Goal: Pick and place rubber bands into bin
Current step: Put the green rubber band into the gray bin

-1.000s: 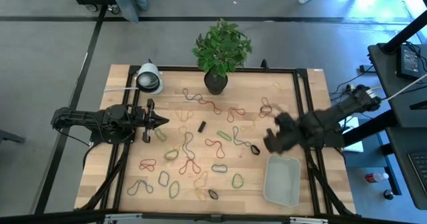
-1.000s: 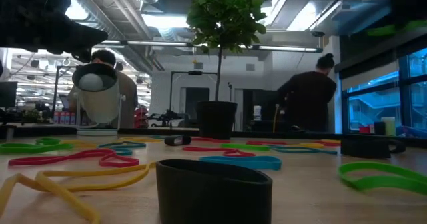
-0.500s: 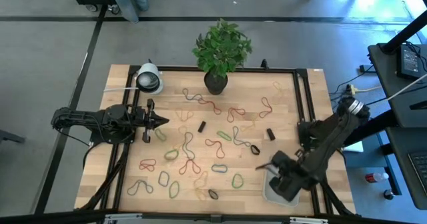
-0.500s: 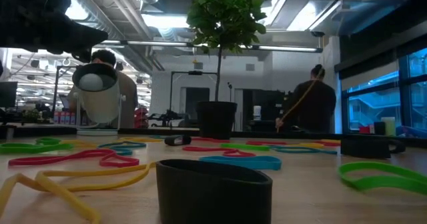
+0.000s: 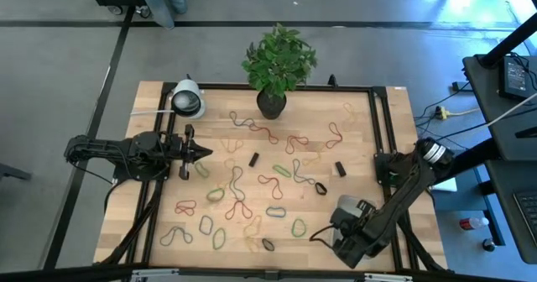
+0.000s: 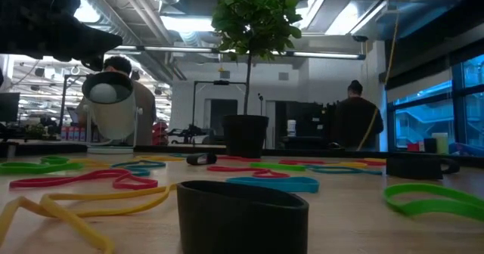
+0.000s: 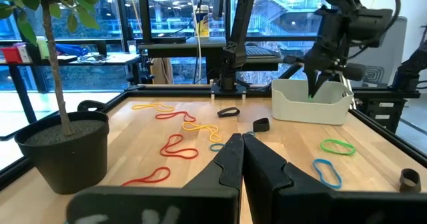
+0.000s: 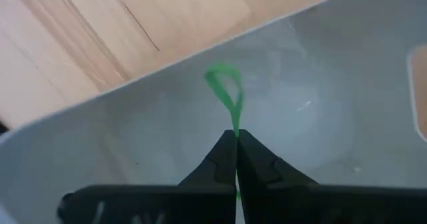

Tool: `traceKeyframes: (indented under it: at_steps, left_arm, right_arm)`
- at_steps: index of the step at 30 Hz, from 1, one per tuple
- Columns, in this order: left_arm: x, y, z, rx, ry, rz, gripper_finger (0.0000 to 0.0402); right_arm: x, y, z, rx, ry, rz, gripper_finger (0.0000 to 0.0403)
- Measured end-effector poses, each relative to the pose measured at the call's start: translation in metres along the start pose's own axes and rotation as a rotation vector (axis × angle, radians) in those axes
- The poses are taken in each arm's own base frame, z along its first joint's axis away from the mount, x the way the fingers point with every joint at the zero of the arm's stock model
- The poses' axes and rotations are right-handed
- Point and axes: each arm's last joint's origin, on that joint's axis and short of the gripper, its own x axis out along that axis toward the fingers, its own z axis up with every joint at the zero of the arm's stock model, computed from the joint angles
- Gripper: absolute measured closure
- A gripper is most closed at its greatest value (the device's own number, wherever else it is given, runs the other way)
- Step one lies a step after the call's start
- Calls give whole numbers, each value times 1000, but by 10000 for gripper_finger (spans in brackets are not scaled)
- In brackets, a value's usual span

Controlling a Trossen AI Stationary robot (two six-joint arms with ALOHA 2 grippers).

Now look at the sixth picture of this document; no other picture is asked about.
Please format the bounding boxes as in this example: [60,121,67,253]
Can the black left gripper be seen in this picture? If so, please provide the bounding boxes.
[0,0,124,72]

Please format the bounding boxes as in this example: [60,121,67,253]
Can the green rubber band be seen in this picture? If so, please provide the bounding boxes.
[39,155,71,165]
[249,162,307,172]
[383,183,484,223]
[0,160,85,175]

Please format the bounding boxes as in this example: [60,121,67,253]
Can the red rubber band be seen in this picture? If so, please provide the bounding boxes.
[278,159,327,166]
[9,169,159,191]
[217,155,262,163]
[206,165,291,179]

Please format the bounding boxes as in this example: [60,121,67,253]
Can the blue rubber band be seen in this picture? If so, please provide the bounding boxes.
[225,176,321,194]
[308,166,383,175]

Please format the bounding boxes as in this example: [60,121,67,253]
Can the long yellow rubber band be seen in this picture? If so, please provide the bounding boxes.
[0,183,178,254]

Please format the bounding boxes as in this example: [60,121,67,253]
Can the white spotlight lamp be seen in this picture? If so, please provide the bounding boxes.
[81,71,144,155]

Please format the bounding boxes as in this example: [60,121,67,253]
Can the person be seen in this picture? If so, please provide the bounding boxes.
[75,55,158,146]
[332,79,385,152]

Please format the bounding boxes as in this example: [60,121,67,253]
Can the pink box row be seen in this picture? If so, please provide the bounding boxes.
[60,125,100,142]

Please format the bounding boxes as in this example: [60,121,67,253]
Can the black computer monitor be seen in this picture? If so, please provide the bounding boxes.
[0,92,20,123]

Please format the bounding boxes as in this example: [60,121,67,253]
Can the red plastic crates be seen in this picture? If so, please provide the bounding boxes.
[152,121,169,146]

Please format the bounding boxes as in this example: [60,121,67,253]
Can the potted green plant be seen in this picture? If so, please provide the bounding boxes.
[210,0,303,160]

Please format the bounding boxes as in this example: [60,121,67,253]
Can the long ceiling light bar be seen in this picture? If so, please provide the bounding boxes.
[105,45,367,61]

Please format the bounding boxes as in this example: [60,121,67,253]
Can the black cabinet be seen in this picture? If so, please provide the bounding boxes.
[275,101,341,150]

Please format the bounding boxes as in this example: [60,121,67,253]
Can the black oval container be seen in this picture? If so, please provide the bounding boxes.
[176,180,310,254]

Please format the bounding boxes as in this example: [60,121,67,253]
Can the blue tinted window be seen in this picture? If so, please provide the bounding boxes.
[387,53,484,152]

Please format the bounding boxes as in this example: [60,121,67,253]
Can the pale green cup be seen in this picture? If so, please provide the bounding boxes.
[432,132,449,155]

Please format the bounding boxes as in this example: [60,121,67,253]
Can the black camera stand frame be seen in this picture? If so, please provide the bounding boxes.
[191,79,247,134]

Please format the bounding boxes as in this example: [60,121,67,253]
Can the black aluminium table frame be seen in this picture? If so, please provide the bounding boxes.
[0,141,484,169]

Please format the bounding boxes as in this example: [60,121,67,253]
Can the yellow hanging cable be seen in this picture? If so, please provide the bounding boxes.
[355,11,401,151]

